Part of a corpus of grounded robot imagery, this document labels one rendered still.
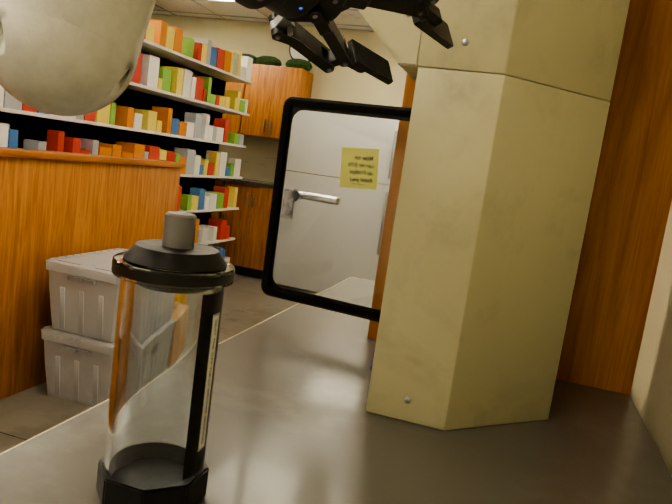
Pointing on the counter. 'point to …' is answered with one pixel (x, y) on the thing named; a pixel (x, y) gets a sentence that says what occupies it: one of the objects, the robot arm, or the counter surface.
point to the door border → (283, 188)
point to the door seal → (279, 191)
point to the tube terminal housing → (493, 210)
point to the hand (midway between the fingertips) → (403, 46)
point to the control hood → (397, 36)
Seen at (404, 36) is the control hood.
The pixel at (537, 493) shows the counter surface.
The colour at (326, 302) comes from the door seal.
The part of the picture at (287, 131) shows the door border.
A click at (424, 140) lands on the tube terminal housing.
